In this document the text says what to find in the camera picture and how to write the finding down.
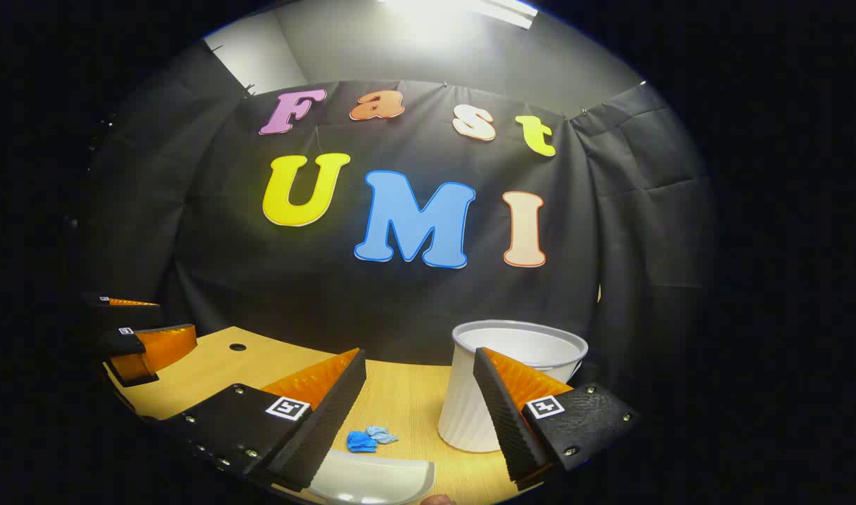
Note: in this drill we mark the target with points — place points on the light blue paper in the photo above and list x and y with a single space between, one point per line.
382 435

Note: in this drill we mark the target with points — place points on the white plastic dustpan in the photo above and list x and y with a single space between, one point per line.
371 477

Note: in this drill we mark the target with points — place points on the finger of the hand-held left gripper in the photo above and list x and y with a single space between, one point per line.
119 344
130 315

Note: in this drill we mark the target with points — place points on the black backdrop cloth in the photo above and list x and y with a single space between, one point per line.
259 280

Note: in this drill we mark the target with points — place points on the white ribbed garbage bin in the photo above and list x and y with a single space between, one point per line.
463 400

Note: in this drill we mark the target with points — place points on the ceiling light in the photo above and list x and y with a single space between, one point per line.
470 8

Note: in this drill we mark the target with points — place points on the dark blue paper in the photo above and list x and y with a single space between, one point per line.
359 442

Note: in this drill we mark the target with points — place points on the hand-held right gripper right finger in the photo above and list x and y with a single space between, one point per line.
505 421

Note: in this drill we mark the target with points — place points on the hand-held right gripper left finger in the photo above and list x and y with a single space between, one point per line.
322 428

